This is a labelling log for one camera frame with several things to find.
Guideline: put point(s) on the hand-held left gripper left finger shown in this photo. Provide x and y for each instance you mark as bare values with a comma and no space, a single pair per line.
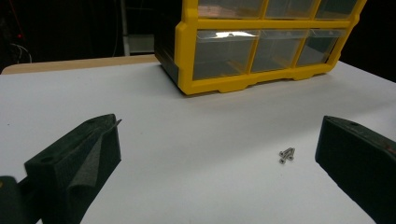
62,161

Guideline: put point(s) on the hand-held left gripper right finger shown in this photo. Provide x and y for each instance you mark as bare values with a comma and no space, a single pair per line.
358,155

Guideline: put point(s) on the small silver screw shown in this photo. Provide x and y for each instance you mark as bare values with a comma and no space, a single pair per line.
285,151
290,157
286,158

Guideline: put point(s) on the clear plastic organizer drawer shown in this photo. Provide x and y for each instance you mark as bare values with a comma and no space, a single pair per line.
336,9

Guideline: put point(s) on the yellow black drawer organizer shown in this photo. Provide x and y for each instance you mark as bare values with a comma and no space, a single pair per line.
185,62

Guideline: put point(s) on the light wooden table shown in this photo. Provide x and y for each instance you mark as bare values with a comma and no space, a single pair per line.
77,63

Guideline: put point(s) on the grey box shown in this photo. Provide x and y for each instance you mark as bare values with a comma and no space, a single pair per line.
141,43

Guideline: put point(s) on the grid of small clear drawers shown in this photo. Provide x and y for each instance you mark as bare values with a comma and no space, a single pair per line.
221,56

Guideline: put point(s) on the grey metal post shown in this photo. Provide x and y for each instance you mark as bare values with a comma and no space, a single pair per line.
125,28

